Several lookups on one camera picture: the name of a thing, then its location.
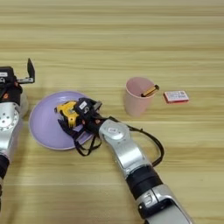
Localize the small red white box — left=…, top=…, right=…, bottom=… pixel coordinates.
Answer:
left=163, top=90, right=190, bottom=105

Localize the pink plastic cup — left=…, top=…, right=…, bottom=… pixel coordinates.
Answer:
left=124, top=76, right=156, bottom=118

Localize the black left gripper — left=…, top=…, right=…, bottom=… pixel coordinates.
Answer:
left=0, top=58, right=36, bottom=104

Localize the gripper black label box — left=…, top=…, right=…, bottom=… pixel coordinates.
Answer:
left=0, top=66, right=16, bottom=84
left=74, top=99, right=95, bottom=117

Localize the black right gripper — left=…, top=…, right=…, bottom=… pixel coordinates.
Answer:
left=57, top=97, right=110, bottom=138

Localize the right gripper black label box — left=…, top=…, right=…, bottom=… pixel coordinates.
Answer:
left=74, top=99, right=95, bottom=117

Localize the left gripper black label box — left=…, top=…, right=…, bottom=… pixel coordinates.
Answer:
left=0, top=66, right=16, bottom=84

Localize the yellow tape measure with strap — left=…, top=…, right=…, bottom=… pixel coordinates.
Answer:
left=54, top=100, right=103, bottom=157

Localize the purple plastic plate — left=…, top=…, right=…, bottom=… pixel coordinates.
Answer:
left=28, top=90, right=99, bottom=151

